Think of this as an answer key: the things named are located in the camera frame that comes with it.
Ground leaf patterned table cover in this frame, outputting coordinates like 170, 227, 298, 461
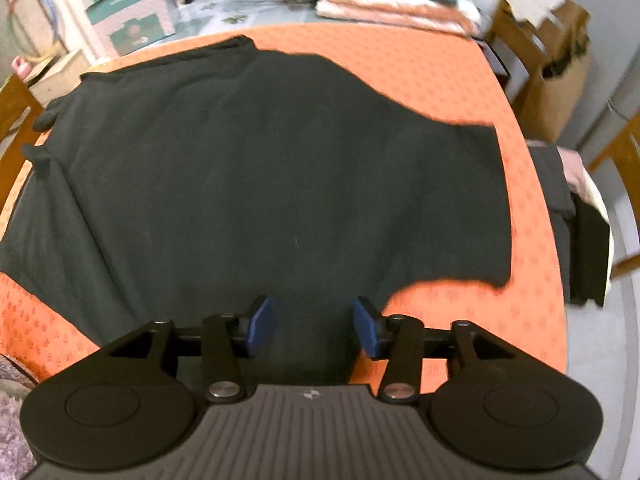
165, 0, 332, 37

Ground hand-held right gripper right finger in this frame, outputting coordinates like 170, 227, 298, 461
352, 296, 540, 404

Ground pile of dark clothes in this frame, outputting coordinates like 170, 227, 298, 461
526, 142, 612, 309

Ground colourful hula hoop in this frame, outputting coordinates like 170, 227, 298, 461
4, 0, 67, 63

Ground white green printed carton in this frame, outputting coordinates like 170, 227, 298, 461
85, 0, 179, 59

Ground brown cardboard box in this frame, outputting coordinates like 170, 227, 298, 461
24, 49, 92, 103

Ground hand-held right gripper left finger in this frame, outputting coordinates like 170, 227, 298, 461
101, 295, 276, 404

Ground black shirt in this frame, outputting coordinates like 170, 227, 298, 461
0, 35, 513, 366

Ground person's purple fuzzy clothing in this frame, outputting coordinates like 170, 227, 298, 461
0, 354, 43, 480

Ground orange patterned tablecloth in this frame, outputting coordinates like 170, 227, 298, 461
0, 22, 572, 397

